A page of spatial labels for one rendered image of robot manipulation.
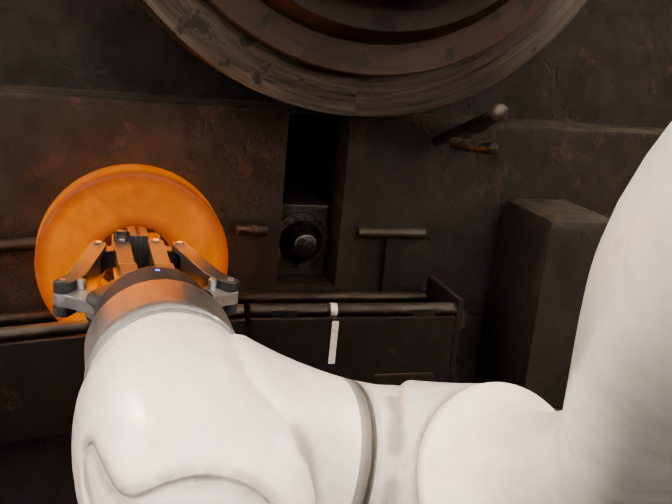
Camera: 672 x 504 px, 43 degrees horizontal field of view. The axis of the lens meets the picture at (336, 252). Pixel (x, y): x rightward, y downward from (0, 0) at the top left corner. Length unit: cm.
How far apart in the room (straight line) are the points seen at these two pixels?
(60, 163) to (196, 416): 45
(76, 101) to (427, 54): 30
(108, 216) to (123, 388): 33
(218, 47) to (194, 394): 37
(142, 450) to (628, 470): 19
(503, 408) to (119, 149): 47
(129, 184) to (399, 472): 37
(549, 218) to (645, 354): 64
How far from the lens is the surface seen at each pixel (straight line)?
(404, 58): 71
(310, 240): 84
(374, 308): 76
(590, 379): 22
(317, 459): 40
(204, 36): 68
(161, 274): 55
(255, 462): 36
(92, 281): 64
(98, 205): 71
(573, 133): 92
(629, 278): 17
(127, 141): 78
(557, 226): 81
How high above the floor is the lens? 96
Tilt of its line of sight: 15 degrees down
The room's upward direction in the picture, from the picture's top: 6 degrees clockwise
